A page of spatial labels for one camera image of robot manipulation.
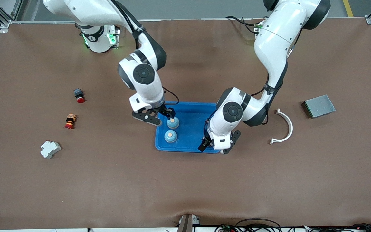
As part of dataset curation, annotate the blue plastic tray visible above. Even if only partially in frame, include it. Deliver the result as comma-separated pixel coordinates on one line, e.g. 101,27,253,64
155,101,223,153

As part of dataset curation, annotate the black button with red cap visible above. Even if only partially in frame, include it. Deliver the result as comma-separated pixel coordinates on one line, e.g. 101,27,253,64
73,89,86,104

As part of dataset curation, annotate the red orange black push button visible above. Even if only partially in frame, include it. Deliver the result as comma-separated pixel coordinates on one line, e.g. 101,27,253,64
65,113,77,130

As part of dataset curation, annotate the grey metal box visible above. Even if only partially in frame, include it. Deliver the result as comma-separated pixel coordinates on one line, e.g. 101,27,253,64
302,94,337,119

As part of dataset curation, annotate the white circuit breaker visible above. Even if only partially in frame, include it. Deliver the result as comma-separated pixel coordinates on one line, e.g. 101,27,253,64
40,140,62,159

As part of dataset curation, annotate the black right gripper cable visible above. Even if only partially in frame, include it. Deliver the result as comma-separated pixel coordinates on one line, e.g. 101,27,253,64
162,86,180,105

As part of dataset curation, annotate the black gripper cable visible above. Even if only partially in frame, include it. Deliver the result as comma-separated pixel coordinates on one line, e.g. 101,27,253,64
162,86,180,105
251,72,270,96

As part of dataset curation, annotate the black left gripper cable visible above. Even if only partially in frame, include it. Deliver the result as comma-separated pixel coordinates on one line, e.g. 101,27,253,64
251,72,270,96

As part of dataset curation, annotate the white curved plastic bracket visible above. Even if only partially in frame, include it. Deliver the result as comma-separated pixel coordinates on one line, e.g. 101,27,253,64
270,108,293,145

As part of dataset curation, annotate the black looped cable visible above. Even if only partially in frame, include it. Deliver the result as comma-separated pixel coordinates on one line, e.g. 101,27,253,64
215,218,282,232

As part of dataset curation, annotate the black left arm base cable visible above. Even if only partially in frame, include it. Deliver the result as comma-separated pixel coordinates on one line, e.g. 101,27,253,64
226,15,261,34

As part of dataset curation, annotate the black cable bundle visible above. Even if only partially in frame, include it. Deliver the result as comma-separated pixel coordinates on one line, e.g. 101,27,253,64
301,223,371,232

